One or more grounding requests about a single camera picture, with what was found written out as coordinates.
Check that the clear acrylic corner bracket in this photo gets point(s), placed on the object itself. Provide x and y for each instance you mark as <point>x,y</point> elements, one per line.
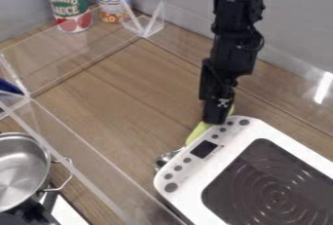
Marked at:
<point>143,26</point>

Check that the white and black stove top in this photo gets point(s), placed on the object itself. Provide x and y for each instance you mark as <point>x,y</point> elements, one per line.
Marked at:
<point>245,174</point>

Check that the steel pot with handle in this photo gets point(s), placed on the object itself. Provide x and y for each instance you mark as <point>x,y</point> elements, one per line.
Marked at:
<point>24,171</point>

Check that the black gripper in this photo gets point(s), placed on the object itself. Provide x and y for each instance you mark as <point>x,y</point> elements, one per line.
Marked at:
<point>237,44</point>

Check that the tomato sauce can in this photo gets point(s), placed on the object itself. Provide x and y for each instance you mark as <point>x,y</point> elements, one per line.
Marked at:
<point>72,15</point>

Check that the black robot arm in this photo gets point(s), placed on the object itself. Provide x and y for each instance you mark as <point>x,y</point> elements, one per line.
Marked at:
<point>254,11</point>

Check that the blue object at left edge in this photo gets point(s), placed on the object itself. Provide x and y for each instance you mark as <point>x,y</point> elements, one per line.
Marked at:
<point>7,87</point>

